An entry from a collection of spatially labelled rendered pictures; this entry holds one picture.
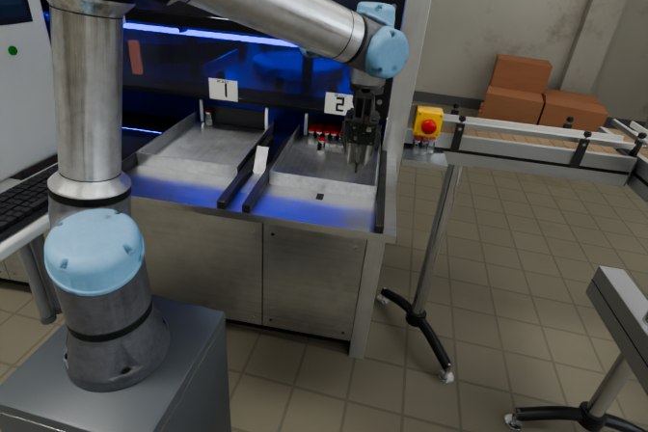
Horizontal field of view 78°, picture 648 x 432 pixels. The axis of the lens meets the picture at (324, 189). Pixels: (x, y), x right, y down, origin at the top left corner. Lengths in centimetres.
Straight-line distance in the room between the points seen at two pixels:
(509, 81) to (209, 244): 373
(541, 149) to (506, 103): 296
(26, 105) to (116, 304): 82
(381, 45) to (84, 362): 62
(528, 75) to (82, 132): 432
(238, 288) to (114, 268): 104
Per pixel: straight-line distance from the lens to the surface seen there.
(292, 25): 57
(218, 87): 123
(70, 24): 63
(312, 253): 141
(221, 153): 115
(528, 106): 434
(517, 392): 186
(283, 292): 156
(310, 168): 108
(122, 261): 60
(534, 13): 513
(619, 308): 156
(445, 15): 501
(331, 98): 115
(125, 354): 70
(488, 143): 133
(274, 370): 169
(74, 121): 66
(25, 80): 134
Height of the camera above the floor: 136
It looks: 29 degrees down
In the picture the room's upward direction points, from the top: 5 degrees clockwise
